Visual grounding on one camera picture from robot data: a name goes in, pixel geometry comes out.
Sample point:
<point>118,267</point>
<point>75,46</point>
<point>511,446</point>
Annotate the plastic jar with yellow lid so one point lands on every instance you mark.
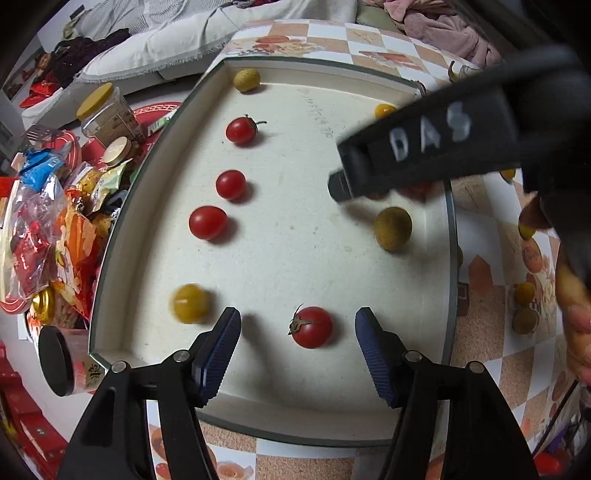
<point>111,122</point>

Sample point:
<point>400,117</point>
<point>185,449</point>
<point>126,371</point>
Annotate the person's right hand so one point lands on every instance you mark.
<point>575,323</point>

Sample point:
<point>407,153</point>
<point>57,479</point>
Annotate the black lid jar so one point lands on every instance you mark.
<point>55,364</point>

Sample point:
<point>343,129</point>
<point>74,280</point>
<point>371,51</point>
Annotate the white shallow box tray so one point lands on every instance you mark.
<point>300,258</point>

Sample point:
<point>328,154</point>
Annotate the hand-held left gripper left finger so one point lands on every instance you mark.
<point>221,355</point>

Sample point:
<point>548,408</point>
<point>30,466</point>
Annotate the olive brown round fruit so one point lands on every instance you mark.
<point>246,79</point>
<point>525,321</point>
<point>392,228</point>

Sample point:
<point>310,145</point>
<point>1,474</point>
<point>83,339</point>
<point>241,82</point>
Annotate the stack of red gift boxes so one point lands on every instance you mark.
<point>23,415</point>

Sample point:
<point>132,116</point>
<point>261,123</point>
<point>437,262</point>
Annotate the red cherry tomato with stem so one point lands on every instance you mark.
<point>241,130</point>
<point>311,326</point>

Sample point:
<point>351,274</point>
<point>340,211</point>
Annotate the pile of snack packets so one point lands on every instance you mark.
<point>78,240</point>

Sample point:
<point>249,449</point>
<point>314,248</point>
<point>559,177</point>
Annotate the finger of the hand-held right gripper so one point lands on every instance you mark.
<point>340,187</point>

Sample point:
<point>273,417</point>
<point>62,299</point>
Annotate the green cushion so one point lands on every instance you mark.
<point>376,18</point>

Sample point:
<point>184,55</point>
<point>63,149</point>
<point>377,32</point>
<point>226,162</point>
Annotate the small jar with gold lid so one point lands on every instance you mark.
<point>117,150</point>

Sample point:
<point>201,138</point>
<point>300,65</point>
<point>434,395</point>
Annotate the white fringed blanket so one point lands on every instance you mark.
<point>184,41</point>

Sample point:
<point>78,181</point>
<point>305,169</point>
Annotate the green stick packet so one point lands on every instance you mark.
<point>161,122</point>

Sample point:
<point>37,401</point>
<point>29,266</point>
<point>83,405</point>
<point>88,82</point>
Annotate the dark maroon garment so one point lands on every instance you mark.
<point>87,55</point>

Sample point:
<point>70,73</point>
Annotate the small yellow cherry tomato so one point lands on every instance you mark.
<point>384,110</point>

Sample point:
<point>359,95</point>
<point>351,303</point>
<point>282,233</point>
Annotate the pink fleece blanket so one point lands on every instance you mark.
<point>443,27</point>

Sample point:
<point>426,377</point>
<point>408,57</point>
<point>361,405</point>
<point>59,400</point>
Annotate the grey striped cloth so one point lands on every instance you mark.
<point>138,16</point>

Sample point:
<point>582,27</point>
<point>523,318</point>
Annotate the red packets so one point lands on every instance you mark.
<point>41,90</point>

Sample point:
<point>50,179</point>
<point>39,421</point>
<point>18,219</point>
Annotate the red oval cherry tomato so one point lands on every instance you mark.
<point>207,222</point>

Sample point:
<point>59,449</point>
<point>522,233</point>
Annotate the brown fruit peel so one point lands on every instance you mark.
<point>455,71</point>

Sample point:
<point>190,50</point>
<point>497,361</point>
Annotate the checkered printed tablecloth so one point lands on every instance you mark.
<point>489,332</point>

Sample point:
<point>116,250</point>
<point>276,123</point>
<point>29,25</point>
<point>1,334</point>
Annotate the gold foil ingot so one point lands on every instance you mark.
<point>42,304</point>

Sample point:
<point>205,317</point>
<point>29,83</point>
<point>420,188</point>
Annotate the red round cherry tomato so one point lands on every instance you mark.
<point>230,184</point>

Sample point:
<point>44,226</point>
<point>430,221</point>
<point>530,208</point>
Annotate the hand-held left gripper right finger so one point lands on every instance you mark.
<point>376,355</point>

